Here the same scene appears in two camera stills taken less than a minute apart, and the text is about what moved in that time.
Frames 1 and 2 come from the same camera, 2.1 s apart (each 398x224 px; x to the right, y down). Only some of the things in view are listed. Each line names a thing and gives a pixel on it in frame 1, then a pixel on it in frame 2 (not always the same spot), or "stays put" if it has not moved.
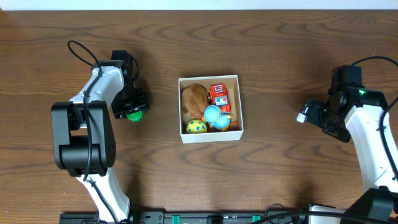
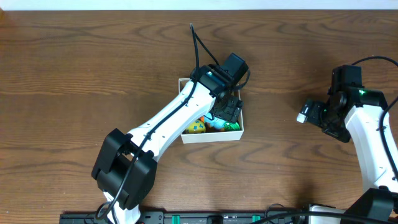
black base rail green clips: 186,218 stays put
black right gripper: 319,116 stays put
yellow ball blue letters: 196,126 stays put
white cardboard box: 236,131 stays put
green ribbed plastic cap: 135,116 → 232,126
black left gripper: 135,106 → 228,109
